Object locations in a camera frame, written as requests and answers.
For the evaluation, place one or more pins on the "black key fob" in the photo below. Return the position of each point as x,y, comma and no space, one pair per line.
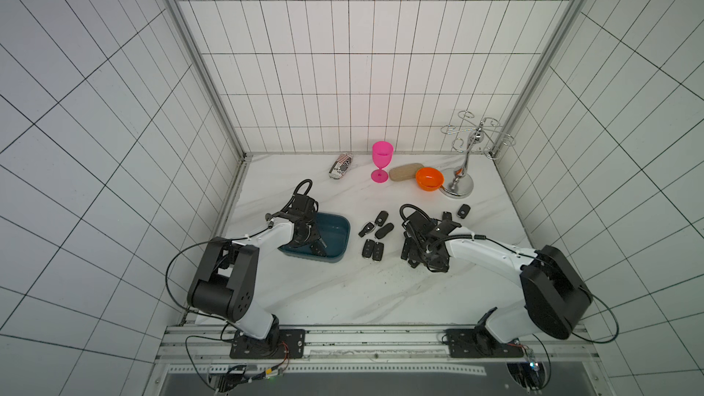
464,210

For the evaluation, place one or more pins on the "black VW flip key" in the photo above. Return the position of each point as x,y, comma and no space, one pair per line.
381,218

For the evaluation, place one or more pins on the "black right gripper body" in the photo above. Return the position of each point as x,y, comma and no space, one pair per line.
415,243

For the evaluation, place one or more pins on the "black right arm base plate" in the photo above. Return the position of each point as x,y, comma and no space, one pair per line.
478,343

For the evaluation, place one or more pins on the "chrome glass holder stand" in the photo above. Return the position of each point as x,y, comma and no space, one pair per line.
485,137

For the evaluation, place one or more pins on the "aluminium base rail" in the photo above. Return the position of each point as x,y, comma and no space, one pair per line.
205,351

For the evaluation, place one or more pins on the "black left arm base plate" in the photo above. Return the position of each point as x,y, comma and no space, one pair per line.
280,344

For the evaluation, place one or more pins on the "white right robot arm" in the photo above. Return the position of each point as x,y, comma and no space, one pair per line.
554,297

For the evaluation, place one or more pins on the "cork oval block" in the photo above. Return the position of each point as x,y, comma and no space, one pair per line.
405,172

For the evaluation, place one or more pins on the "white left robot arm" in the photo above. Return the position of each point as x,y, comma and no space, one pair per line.
225,280

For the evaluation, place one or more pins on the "teal storage box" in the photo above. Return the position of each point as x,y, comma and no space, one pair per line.
334,231

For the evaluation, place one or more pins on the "orange plastic bowl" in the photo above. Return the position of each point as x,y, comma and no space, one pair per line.
429,179

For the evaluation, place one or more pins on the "black Porsche style key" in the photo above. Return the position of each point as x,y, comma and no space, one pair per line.
384,231

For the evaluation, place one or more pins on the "pink plastic wine glass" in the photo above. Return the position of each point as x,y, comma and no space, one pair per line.
382,153

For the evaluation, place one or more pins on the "silver black Mercedes key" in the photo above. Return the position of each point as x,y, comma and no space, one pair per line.
367,229

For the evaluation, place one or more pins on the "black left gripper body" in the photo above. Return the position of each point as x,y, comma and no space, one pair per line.
310,236

